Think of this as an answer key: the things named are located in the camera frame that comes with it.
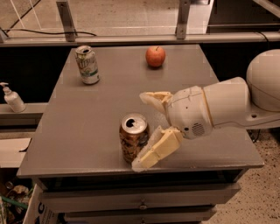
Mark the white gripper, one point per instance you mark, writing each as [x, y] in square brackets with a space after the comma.
[189, 112]

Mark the orange soda can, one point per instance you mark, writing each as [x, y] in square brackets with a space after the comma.
[134, 134]

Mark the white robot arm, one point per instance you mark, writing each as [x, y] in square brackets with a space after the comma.
[251, 103]

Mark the green and white soda can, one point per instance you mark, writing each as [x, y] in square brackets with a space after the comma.
[87, 64]

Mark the red apple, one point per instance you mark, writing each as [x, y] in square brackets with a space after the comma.
[155, 56]

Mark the brass upper drawer knob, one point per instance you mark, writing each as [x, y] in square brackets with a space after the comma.
[143, 206]

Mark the grey lower drawer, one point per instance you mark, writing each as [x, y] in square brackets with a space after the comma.
[163, 215]

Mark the grey drawer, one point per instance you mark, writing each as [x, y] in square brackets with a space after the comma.
[163, 215]
[154, 197]

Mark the grey upper drawer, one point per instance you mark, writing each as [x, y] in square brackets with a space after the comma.
[154, 197]

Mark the white pump bottle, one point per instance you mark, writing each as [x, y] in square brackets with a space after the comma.
[12, 98]

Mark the white cardboard box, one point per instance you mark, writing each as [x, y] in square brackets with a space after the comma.
[37, 211]

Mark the metal railing frame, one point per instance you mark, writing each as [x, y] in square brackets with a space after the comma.
[137, 22]

